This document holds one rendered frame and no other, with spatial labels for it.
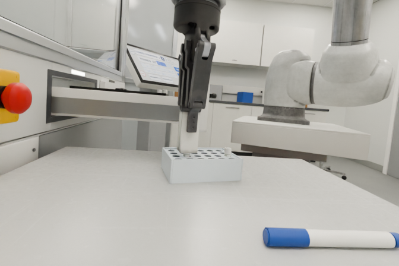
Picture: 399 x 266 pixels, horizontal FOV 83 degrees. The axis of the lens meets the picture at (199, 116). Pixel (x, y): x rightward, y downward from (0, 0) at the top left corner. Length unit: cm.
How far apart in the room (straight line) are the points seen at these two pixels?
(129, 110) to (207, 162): 24
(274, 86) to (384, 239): 67
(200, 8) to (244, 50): 372
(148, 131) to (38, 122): 104
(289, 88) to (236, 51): 320
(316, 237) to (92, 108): 46
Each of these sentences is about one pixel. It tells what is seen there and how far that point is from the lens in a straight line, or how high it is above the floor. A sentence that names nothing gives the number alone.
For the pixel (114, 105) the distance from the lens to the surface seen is 53.
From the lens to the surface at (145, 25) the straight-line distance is 238.
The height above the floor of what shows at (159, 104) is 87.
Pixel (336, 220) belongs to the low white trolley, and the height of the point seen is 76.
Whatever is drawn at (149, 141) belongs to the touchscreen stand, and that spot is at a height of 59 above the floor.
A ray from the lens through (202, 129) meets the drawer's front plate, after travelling 50.
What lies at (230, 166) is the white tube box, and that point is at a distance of 39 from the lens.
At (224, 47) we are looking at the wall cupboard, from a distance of 401.
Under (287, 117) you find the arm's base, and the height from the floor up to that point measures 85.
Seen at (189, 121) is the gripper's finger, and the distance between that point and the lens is 35.
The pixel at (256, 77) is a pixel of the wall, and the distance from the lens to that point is 444.
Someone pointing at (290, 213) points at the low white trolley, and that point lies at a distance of 32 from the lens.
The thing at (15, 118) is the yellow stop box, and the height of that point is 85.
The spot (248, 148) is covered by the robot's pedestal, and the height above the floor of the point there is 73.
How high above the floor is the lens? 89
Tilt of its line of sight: 4 degrees down
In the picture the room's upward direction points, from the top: 5 degrees clockwise
